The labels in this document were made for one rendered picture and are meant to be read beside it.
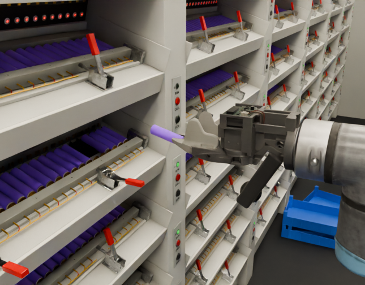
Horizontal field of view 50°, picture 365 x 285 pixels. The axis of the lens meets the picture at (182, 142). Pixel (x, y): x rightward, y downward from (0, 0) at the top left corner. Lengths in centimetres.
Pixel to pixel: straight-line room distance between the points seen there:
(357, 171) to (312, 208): 184
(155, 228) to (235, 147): 42
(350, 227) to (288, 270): 148
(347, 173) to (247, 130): 15
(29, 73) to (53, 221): 24
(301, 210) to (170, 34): 174
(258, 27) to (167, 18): 69
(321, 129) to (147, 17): 43
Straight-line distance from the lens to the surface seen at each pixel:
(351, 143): 58
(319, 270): 212
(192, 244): 124
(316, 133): 58
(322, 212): 241
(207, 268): 145
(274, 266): 209
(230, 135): 62
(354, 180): 59
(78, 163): 78
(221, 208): 142
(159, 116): 87
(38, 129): 58
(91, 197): 73
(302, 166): 59
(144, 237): 94
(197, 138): 65
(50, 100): 62
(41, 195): 69
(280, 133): 61
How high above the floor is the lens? 129
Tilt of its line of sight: 22 degrees down
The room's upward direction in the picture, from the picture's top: straight up
